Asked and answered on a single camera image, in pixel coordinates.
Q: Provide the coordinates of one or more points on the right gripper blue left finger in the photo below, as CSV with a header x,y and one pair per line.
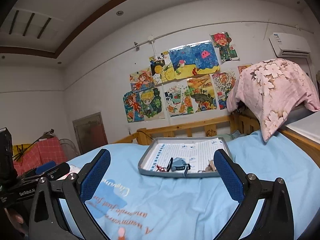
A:
x,y
92,173

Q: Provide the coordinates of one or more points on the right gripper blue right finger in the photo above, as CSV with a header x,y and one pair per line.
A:
x,y
224,166

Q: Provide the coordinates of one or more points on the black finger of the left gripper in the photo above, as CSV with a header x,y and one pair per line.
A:
x,y
52,171

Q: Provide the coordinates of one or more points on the beige claw hair clip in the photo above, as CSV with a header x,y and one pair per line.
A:
x,y
210,166

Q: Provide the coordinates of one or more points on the left hand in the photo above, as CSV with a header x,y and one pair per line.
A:
x,y
17,221

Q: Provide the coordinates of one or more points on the red checked cloth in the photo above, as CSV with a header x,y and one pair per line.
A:
x,y
39,154

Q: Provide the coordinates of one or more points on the white electric fan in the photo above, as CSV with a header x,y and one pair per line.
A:
x,y
69,149

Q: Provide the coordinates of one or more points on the grid paper sheet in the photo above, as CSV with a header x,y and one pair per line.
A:
x,y
195,152

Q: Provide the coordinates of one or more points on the light blue bed sheet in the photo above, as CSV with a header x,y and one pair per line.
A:
x,y
128,205

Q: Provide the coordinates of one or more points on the grey shallow box tray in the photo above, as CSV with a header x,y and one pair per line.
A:
x,y
179,174

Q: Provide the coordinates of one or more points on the anime girl drawing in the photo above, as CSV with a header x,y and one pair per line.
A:
x,y
133,107

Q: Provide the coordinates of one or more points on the orange landscape drawing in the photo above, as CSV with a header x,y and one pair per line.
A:
x,y
202,93

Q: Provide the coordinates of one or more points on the blond boy drawing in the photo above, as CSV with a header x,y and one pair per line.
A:
x,y
152,104

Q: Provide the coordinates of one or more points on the fruit cup drawing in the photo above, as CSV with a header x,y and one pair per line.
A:
x,y
178,98

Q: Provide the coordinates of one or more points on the red doodle drawing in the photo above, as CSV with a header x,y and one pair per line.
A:
x,y
223,82

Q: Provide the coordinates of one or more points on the pink floral quilt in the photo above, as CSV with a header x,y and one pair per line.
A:
x,y
271,89

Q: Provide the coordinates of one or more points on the mermaid girl drawing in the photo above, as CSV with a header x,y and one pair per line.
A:
x,y
141,80

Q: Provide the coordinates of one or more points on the yellow moon drawing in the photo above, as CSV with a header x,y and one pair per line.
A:
x,y
162,68

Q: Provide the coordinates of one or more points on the blue sea jellyfish drawing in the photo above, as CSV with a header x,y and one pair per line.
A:
x,y
194,59

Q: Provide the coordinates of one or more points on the red hair character drawing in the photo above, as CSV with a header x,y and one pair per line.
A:
x,y
223,42

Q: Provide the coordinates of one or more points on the white air conditioner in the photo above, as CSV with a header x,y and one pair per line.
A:
x,y
289,45

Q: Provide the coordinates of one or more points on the brown wall cabinet door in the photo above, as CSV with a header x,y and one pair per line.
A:
x,y
89,132

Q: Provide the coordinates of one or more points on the wooden bed rail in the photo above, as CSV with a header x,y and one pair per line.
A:
x,y
236,122

